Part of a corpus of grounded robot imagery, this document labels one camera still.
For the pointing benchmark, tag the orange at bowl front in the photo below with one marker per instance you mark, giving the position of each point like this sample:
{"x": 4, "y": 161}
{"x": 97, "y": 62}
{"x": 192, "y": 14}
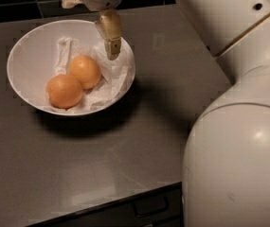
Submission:
{"x": 64, "y": 91}

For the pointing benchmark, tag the dark drawer front with handle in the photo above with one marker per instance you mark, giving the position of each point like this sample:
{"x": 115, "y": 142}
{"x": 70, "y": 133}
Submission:
{"x": 161, "y": 207}

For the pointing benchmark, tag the orange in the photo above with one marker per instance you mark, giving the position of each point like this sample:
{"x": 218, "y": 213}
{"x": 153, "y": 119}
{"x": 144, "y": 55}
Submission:
{"x": 86, "y": 70}
{"x": 64, "y": 91}

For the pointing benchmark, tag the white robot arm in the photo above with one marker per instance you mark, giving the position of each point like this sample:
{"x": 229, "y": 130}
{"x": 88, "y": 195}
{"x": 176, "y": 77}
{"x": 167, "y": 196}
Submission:
{"x": 226, "y": 163}

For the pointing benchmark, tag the white crumpled paper liner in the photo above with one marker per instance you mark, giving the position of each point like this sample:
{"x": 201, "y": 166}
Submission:
{"x": 117, "y": 76}

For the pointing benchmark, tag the large white bowl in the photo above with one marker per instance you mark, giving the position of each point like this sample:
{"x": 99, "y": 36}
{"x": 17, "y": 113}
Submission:
{"x": 32, "y": 60}

